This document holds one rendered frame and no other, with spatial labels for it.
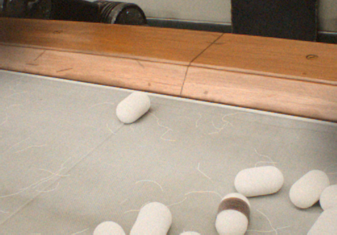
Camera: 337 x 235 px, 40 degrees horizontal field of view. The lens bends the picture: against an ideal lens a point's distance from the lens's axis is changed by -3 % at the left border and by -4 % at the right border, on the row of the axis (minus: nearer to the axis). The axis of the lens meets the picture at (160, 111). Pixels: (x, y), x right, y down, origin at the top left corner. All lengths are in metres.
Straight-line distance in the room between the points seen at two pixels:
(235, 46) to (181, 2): 2.16
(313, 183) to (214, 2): 2.28
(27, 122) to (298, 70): 0.25
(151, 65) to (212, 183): 0.18
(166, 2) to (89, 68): 2.19
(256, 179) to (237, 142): 0.07
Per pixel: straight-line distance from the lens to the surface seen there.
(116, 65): 0.49
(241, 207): 0.29
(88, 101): 0.47
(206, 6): 2.58
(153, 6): 2.74
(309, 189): 0.30
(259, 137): 0.38
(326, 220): 0.28
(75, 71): 0.52
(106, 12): 1.10
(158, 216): 0.28
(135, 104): 0.41
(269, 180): 0.31
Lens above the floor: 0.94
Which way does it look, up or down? 29 degrees down
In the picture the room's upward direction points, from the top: 7 degrees counter-clockwise
